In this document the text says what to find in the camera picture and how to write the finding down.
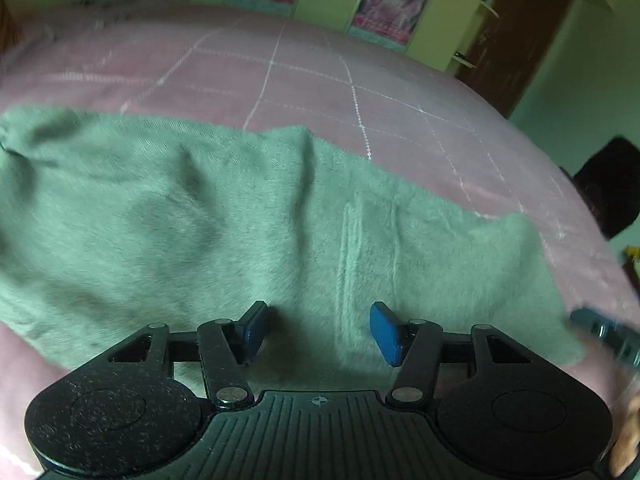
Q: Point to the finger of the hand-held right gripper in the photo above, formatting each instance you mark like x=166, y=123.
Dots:
x=607, y=332

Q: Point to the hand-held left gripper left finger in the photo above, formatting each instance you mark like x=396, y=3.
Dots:
x=252, y=327

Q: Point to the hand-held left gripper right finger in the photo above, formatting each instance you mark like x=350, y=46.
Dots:
x=385, y=332

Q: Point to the green towel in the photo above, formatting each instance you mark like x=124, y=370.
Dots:
x=200, y=220

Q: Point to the person's right hand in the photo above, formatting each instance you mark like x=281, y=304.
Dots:
x=627, y=435

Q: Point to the small yellow item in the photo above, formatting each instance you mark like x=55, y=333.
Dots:
x=633, y=253

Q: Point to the pink checked bedsheet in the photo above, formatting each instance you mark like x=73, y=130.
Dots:
x=300, y=60

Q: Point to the brown wooden door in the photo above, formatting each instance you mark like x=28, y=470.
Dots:
x=520, y=40

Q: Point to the corner shelf unit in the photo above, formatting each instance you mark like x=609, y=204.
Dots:
x=480, y=30

